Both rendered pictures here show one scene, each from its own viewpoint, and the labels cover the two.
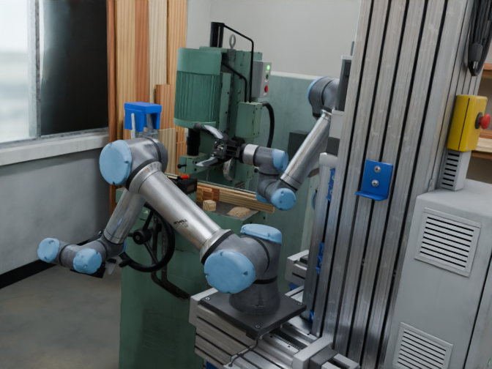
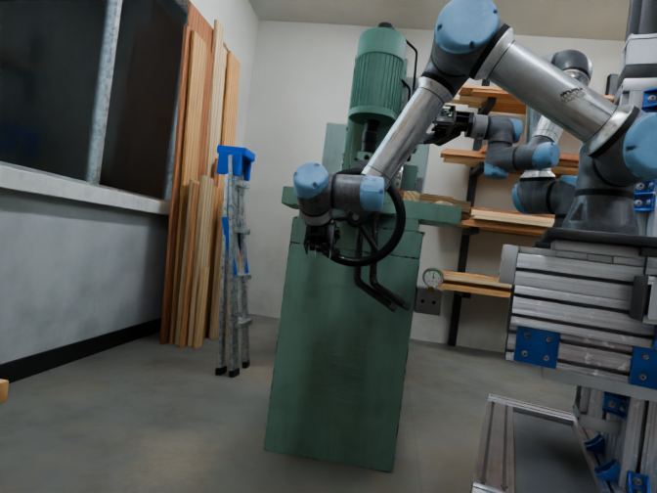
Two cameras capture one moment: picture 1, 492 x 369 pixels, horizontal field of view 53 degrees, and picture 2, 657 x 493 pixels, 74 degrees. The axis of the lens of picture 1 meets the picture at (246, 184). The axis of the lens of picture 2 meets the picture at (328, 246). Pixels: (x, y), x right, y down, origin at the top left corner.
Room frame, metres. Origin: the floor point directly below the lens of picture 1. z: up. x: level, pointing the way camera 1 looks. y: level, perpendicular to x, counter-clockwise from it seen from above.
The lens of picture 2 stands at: (0.53, 0.82, 0.72)
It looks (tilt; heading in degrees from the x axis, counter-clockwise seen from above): 0 degrees down; 343
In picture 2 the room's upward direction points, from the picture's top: 7 degrees clockwise
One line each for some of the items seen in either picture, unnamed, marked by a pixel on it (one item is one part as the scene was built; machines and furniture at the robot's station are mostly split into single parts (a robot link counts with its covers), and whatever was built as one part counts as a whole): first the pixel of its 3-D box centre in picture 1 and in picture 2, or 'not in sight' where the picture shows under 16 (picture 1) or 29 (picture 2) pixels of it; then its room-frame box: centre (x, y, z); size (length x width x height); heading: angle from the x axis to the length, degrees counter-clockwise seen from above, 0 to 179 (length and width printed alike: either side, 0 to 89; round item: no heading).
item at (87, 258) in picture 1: (85, 257); (359, 194); (1.43, 0.48, 0.84); 0.11 x 0.11 x 0.08; 64
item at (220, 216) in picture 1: (182, 207); (370, 206); (1.93, 0.25, 0.87); 0.61 x 0.30 x 0.06; 67
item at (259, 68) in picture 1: (260, 79); (410, 99); (2.28, -0.02, 1.40); 0.10 x 0.06 x 0.16; 157
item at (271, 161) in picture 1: (271, 159); (502, 130); (1.71, -0.08, 1.15); 0.11 x 0.08 x 0.09; 67
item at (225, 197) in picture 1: (204, 192); (381, 197); (2.01, 0.17, 0.92); 0.64 x 0.02 x 0.04; 67
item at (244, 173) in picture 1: (242, 165); (405, 180); (2.15, 0.02, 1.02); 0.09 x 0.07 x 0.12; 67
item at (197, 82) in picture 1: (197, 88); (377, 79); (2.04, 0.24, 1.35); 0.18 x 0.18 x 0.31
